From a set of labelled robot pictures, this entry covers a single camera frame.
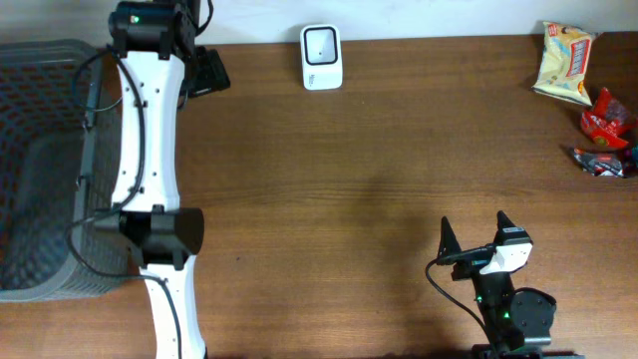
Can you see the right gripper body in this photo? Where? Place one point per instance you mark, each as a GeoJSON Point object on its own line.
{"type": "Point", "coordinates": [471, 260]}

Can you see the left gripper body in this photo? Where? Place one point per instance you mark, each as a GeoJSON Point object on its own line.
{"type": "Point", "coordinates": [185, 92]}

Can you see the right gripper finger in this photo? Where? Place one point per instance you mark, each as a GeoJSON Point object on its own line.
{"type": "Point", "coordinates": [449, 245]}
{"type": "Point", "coordinates": [505, 228]}

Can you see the black red snack packet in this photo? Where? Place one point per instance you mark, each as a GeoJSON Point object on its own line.
{"type": "Point", "coordinates": [600, 164]}

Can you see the yellow snack bag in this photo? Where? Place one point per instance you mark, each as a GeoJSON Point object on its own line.
{"type": "Point", "coordinates": [565, 58]}

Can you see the blue mouthwash bottle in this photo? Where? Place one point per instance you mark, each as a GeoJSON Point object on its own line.
{"type": "Point", "coordinates": [629, 160]}

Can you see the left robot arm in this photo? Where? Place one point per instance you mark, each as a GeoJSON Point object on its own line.
{"type": "Point", "coordinates": [160, 67]}

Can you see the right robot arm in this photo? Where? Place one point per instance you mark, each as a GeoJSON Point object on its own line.
{"type": "Point", "coordinates": [515, 321]}

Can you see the white barcode scanner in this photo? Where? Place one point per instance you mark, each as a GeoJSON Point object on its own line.
{"type": "Point", "coordinates": [321, 57]}

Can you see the grey plastic mesh basket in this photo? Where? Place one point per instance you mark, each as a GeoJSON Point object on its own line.
{"type": "Point", "coordinates": [58, 164]}

